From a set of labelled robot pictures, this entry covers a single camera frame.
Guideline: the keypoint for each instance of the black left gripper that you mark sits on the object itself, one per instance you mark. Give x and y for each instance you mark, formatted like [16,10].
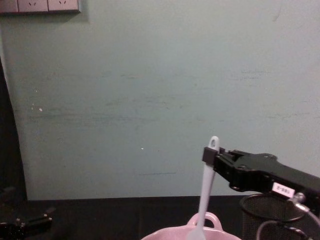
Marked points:
[12,228]

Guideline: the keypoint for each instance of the dark hanging drape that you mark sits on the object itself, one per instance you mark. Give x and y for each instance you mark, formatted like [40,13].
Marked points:
[10,140]

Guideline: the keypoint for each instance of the black mesh pen holder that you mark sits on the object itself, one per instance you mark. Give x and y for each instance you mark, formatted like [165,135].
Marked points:
[272,212]

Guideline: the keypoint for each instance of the black table cloth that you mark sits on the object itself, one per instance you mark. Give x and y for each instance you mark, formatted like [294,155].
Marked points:
[120,217]

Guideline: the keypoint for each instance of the white plastic spoon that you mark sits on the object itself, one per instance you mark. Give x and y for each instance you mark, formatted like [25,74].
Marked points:
[206,185]

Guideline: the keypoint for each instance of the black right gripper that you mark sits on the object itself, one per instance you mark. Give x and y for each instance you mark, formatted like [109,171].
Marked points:
[260,175]

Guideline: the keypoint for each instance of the grey wall socket panel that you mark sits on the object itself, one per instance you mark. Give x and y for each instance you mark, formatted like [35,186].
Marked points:
[40,6]

